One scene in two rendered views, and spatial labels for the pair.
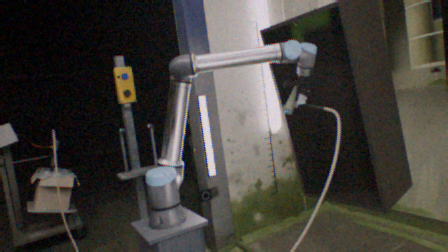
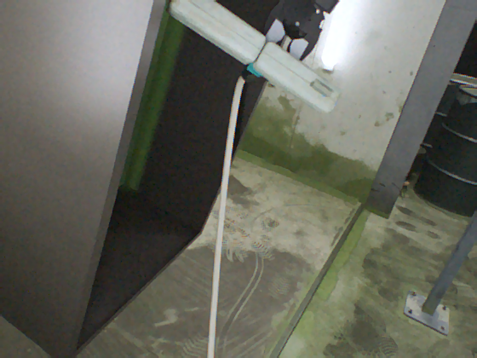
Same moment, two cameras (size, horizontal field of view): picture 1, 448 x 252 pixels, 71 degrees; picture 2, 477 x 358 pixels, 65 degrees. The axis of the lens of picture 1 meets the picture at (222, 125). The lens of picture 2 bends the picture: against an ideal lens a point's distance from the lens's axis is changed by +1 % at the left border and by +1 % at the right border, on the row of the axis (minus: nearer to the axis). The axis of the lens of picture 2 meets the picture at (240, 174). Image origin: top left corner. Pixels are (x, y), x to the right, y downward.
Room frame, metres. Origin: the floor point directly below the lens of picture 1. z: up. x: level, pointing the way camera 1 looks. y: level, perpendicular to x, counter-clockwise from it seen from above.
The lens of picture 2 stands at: (2.29, 0.07, 1.26)
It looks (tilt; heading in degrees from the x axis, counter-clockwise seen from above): 27 degrees down; 235
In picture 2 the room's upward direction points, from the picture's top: 12 degrees clockwise
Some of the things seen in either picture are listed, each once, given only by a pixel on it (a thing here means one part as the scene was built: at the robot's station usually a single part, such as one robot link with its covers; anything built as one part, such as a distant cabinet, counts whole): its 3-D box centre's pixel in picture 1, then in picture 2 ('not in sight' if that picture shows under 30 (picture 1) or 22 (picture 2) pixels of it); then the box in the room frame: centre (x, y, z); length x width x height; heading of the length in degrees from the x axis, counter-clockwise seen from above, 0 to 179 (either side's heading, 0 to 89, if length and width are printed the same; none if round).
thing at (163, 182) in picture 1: (162, 185); not in sight; (1.58, 0.34, 0.83); 0.17 x 0.15 x 0.18; 0
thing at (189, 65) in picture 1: (233, 59); not in sight; (1.62, -0.10, 1.42); 0.68 x 0.12 x 0.12; 90
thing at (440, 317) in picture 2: not in sight; (427, 311); (0.61, -0.51, 0.01); 0.20 x 0.20 x 0.01; 30
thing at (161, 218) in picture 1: (166, 212); not in sight; (1.57, 0.34, 0.69); 0.19 x 0.19 x 0.10
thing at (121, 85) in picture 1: (124, 85); not in sight; (2.34, 0.67, 1.42); 0.12 x 0.06 x 0.26; 120
